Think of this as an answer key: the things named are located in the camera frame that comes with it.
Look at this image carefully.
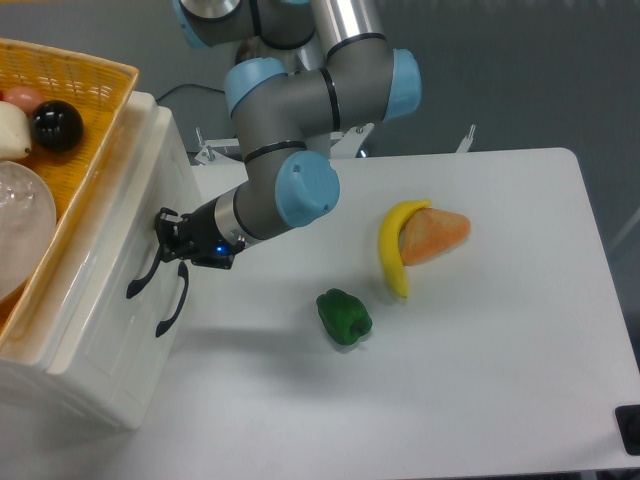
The black corner clamp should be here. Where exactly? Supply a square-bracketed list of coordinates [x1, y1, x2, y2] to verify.
[615, 404, 640, 456]

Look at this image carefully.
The black cable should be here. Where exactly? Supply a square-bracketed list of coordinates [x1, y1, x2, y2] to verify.
[154, 83, 226, 104]

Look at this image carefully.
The clear plastic wrapped bowl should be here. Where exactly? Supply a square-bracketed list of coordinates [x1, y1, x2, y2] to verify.
[1, 161, 56, 301]

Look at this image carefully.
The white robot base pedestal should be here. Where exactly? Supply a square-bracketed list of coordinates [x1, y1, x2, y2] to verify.
[235, 34, 325, 76]

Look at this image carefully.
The yellow woven basket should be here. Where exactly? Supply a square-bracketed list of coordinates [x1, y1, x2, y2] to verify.
[1, 38, 139, 345]

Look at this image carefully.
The black ball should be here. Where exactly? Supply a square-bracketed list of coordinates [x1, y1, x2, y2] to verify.
[29, 100, 84, 152]

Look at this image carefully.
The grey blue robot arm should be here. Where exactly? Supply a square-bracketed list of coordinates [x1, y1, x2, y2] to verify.
[155, 1, 422, 269]

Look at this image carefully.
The pink toy fruit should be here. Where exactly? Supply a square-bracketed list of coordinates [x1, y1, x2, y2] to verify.
[1, 86, 45, 115]

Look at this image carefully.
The green bell pepper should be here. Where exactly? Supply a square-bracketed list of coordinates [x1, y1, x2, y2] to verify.
[316, 288, 373, 346]

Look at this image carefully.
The yellow banana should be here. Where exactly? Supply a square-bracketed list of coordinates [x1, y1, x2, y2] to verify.
[377, 199, 431, 299]

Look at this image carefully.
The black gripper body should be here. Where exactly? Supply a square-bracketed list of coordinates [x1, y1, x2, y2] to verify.
[179, 199, 246, 270]

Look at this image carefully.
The orange triangular bread slice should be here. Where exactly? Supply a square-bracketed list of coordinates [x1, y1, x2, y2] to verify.
[400, 208, 471, 266]

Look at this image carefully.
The white drawer cabinet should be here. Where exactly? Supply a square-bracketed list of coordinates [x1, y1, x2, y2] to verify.
[1, 92, 201, 429]

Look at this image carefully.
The metal table bracket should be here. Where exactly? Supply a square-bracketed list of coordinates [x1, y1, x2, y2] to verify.
[193, 123, 374, 165]

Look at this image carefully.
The white toy radish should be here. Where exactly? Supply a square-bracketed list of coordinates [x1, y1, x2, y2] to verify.
[0, 101, 32, 161]

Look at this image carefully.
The white top drawer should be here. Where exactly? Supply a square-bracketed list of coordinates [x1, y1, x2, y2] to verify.
[49, 107, 201, 405]

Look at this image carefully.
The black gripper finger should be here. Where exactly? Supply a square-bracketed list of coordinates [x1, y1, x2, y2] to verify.
[154, 207, 186, 248]
[159, 244, 188, 263]

